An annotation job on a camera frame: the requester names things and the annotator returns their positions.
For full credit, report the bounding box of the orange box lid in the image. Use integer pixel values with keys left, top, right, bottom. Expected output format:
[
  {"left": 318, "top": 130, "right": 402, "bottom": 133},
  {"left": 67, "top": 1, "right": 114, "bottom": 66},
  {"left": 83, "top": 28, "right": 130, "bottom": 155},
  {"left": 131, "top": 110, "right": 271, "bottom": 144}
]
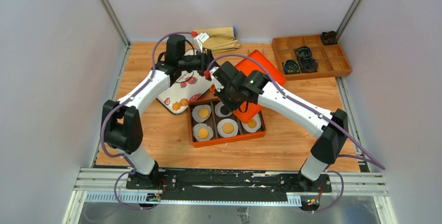
[{"left": 204, "top": 50, "right": 286, "bottom": 123}]

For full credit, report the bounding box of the black sandwich cookie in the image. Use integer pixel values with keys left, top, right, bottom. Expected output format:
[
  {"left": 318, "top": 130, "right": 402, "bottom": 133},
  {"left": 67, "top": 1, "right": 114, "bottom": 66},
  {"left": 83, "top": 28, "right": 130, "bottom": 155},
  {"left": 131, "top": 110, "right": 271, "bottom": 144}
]
[{"left": 220, "top": 106, "right": 231, "bottom": 116}]

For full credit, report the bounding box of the white strawberry tray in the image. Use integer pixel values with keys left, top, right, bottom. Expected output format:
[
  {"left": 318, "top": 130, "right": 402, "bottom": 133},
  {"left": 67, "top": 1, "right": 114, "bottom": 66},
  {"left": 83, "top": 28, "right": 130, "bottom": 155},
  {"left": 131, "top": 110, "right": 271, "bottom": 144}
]
[{"left": 156, "top": 71, "right": 212, "bottom": 115}]

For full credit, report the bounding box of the swirl yellow cookie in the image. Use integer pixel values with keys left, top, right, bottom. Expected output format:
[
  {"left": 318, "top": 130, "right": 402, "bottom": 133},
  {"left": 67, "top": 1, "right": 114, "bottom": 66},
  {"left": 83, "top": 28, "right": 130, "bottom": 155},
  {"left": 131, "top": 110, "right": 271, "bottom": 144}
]
[{"left": 247, "top": 119, "right": 257, "bottom": 129}]

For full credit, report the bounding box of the round yellow cookie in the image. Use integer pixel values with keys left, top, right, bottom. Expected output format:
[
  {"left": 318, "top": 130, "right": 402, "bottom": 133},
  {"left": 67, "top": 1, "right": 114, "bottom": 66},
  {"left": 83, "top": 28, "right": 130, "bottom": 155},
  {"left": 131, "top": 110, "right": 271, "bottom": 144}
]
[
  {"left": 197, "top": 128, "right": 209, "bottom": 139},
  {"left": 223, "top": 122, "right": 235, "bottom": 134},
  {"left": 198, "top": 108, "right": 210, "bottom": 118}
]

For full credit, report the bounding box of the orange compartment cookie box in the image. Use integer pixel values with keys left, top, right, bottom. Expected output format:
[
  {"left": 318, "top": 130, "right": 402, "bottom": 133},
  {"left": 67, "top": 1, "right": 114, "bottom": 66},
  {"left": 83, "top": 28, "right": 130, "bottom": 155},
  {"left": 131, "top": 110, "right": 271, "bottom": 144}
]
[{"left": 189, "top": 99, "right": 267, "bottom": 148}]

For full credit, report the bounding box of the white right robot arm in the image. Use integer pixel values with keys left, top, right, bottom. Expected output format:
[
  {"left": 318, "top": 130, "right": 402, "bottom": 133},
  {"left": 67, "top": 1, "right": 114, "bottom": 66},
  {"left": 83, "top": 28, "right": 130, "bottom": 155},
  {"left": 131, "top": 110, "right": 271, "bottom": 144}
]
[{"left": 205, "top": 62, "right": 348, "bottom": 192}]

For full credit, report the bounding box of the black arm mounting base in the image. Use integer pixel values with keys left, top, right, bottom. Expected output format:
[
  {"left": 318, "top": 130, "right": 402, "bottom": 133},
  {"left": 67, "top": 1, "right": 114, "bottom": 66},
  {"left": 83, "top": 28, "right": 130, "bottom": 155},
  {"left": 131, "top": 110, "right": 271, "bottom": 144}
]
[{"left": 126, "top": 168, "right": 332, "bottom": 203}]

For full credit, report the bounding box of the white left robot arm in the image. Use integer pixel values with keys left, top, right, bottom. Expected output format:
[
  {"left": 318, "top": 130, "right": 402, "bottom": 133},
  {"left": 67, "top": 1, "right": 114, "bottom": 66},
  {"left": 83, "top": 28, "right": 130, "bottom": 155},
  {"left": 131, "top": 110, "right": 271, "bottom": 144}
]
[{"left": 100, "top": 31, "right": 214, "bottom": 189}]

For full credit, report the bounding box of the white paper cup back middle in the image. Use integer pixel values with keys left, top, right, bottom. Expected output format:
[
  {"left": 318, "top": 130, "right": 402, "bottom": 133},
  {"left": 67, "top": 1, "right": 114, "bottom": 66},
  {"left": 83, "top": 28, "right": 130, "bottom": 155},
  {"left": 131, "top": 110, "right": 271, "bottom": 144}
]
[{"left": 214, "top": 102, "right": 232, "bottom": 118}]

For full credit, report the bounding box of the white paper cup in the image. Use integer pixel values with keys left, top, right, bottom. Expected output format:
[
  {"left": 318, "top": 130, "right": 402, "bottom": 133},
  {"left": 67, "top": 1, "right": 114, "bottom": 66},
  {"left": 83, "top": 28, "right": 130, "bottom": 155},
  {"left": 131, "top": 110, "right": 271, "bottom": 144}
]
[
  {"left": 192, "top": 105, "right": 212, "bottom": 123},
  {"left": 241, "top": 115, "right": 262, "bottom": 133},
  {"left": 217, "top": 118, "right": 239, "bottom": 138},
  {"left": 193, "top": 123, "right": 214, "bottom": 142},
  {"left": 214, "top": 102, "right": 232, "bottom": 118}
]

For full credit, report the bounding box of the white paper cup front right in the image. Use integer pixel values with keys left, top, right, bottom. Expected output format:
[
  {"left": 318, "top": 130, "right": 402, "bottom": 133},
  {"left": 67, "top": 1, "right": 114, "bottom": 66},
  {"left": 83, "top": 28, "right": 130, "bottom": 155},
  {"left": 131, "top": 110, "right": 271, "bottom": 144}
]
[{"left": 241, "top": 115, "right": 262, "bottom": 133}]

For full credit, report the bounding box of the white paper cup front middle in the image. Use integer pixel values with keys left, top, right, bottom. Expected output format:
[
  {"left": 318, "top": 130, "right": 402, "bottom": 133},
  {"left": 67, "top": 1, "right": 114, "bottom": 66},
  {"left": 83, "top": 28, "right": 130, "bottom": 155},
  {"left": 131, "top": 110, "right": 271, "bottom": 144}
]
[{"left": 217, "top": 118, "right": 239, "bottom": 138}]

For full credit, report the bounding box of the flower yellow cookie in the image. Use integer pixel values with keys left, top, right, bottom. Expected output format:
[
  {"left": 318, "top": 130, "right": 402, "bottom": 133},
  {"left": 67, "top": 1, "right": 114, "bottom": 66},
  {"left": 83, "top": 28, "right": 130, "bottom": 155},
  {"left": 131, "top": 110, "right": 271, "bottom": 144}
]
[
  {"left": 172, "top": 102, "right": 181, "bottom": 111},
  {"left": 179, "top": 98, "right": 189, "bottom": 107}
]

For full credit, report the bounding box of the folded yellow cloth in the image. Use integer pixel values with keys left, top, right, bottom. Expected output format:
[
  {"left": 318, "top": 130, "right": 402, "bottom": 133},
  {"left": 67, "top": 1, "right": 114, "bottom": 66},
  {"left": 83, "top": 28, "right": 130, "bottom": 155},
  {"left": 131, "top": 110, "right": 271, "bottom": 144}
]
[{"left": 192, "top": 27, "right": 240, "bottom": 54}]

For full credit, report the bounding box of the white paper cup back left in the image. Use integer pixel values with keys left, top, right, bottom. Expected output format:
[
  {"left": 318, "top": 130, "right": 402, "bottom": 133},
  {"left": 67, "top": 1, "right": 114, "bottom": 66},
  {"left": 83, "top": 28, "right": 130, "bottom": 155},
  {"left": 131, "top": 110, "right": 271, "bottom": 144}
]
[{"left": 192, "top": 105, "right": 212, "bottom": 123}]

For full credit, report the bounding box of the white paper cup front left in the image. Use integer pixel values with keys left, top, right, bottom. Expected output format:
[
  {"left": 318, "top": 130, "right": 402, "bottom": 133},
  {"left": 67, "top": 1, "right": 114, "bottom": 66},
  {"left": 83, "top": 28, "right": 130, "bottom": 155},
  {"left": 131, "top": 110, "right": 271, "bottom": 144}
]
[{"left": 193, "top": 123, "right": 214, "bottom": 142}]

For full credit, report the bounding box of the wooden compartment organizer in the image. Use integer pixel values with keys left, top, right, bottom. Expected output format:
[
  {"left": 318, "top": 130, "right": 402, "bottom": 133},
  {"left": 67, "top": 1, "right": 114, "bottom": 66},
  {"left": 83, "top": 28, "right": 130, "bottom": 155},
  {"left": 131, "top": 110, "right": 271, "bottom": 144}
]
[{"left": 272, "top": 34, "right": 352, "bottom": 81}]

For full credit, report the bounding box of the dark rolled item in corner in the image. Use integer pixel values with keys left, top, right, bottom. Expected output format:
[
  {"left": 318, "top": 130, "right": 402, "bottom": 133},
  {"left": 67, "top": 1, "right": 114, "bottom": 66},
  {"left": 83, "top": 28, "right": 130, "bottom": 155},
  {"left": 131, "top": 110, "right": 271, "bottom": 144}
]
[{"left": 320, "top": 31, "right": 338, "bottom": 46}]

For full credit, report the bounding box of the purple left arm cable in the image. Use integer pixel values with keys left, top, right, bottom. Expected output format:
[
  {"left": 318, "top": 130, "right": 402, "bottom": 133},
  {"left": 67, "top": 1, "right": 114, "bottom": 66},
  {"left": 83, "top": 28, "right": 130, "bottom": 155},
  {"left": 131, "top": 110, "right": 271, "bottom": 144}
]
[{"left": 100, "top": 31, "right": 194, "bottom": 211}]

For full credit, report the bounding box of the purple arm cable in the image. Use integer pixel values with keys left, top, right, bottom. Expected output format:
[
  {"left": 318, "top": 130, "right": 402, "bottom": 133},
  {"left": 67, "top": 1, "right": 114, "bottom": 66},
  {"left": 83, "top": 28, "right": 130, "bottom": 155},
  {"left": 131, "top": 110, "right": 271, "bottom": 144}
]
[
  {"left": 100, "top": 31, "right": 194, "bottom": 211},
  {"left": 205, "top": 54, "right": 387, "bottom": 214}
]

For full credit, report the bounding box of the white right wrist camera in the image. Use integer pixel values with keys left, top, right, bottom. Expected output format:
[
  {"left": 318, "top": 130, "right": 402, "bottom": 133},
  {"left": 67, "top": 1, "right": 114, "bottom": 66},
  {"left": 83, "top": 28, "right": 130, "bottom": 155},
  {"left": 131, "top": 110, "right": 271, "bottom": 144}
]
[{"left": 203, "top": 67, "right": 219, "bottom": 81}]

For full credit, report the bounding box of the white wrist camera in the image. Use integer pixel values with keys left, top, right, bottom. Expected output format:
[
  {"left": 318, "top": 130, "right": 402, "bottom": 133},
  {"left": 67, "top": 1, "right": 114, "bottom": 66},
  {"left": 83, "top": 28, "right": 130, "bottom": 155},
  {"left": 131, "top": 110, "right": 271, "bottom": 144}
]
[
  {"left": 191, "top": 31, "right": 210, "bottom": 53},
  {"left": 203, "top": 67, "right": 219, "bottom": 81}
]

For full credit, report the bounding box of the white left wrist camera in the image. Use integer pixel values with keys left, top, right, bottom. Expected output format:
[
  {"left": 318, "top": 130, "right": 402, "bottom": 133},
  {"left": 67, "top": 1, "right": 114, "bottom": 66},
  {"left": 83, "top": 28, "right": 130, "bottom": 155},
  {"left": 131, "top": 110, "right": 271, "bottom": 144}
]
[{"left": 191, "top": 31, "right": 210, "bottom": 53}]

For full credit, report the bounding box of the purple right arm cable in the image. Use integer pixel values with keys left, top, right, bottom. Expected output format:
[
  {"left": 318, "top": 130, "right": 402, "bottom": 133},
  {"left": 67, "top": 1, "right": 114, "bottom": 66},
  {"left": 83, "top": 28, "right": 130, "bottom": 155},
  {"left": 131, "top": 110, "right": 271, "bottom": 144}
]
[{"left": 205, "top": 54, "right": 387, "bottom": 214}]

